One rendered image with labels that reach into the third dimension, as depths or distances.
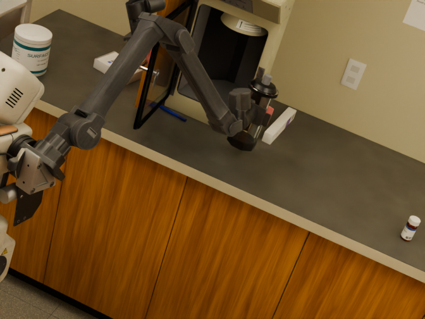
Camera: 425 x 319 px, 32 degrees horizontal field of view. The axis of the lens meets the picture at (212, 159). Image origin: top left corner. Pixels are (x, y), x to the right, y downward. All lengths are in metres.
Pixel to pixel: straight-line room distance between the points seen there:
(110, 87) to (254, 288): 1.05
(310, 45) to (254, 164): 0.61
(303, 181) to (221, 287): 0.49
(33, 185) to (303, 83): 1.45
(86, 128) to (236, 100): 0.58
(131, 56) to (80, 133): 0.25
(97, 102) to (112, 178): 0.77
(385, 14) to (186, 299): 1.29
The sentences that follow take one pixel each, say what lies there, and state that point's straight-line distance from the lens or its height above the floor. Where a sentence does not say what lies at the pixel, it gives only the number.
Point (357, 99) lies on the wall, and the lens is 3.03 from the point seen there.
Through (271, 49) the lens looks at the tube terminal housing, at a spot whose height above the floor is 1.31.
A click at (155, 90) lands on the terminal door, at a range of 2.56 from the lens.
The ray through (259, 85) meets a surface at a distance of 2.49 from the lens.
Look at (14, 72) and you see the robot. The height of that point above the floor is 1.38.
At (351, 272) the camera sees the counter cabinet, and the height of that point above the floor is 0.80.
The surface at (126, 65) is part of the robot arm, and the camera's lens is 2.01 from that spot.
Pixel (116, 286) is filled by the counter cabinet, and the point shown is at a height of 0.27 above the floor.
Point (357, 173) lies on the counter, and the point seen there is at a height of 0.94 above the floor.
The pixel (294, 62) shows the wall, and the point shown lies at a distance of 3.04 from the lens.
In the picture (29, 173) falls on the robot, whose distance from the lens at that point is 1.92.
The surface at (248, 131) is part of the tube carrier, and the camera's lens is 2.54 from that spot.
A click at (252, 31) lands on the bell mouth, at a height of 1.33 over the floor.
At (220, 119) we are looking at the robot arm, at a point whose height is 1.20.
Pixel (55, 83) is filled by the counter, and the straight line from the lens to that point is 2.79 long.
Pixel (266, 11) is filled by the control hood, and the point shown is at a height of 1.46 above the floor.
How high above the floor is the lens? 2.31
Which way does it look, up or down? 32 degrees down
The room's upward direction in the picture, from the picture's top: 18 degrees clockwise
